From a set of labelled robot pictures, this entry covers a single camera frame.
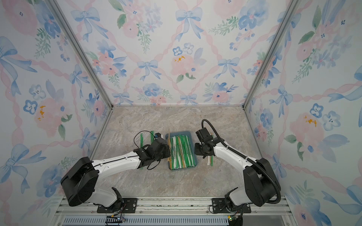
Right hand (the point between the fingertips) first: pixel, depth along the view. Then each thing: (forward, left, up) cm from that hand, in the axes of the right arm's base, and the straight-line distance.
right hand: (198, 150), depth 88 cm
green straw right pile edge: (-4, -8, -6) cm, 11 cm away
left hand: (-1, +17, +2) cm, 17 cm away
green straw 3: (+10, +40, -7) cm, 41 cm away
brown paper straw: (-8, +17, +6) cm, 20 cm away
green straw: (+1, +8, -5) cm, 9 cm away
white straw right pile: (-4, -7, -6) cm, 10 cm away
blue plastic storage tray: (+13, +18, -2) cm, 22 cm away
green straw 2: (-2, +14, -4) cm, 14 cm away
